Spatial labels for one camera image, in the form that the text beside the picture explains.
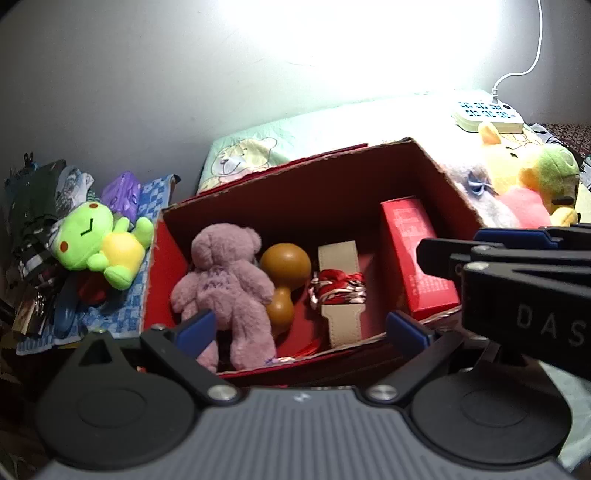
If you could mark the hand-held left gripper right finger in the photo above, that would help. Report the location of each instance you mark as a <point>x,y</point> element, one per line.
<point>406,328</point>

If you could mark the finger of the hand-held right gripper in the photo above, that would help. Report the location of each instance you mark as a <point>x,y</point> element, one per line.
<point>517,237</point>
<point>443,256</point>

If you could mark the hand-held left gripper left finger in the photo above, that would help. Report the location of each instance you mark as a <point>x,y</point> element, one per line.
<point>198,328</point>

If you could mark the white plush bunny plaid bow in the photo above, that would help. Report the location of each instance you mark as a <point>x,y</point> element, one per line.
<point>480,207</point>

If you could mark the green-headed plush toy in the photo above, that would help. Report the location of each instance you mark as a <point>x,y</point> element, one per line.
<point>554,168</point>

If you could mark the yellow plush bear pink shirt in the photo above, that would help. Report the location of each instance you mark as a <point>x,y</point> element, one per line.
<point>503,157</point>

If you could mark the red-lined cardboard box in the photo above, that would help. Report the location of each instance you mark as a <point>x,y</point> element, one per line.
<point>323,194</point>

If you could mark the red printed carton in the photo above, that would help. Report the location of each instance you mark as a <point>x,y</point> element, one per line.
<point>415,277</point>

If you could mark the purple plush teddy bear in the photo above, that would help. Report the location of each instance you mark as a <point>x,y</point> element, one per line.
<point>226,286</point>

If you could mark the blue checkered cloth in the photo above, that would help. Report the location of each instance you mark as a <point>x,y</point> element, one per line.
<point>134,302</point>

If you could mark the brown wooden gourd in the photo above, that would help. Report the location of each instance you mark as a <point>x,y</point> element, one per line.
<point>284,264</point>

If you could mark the white power strip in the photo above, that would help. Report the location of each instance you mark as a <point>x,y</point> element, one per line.
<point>498,122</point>

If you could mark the dark patterned stool cushion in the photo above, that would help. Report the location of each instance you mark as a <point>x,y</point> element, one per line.
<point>572,134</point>

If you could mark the blue plastic object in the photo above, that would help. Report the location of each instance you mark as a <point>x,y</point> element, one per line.
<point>64,316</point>

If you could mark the green plush frog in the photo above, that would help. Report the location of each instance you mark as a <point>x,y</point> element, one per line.
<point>83,235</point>

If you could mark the purple plastic packet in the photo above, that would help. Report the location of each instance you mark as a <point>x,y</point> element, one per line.
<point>120,191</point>

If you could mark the printed green bed sheet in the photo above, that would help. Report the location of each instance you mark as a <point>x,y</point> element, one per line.
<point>323,129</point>

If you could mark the dark clothes pile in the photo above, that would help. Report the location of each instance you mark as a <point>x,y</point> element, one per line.
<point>32,207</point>

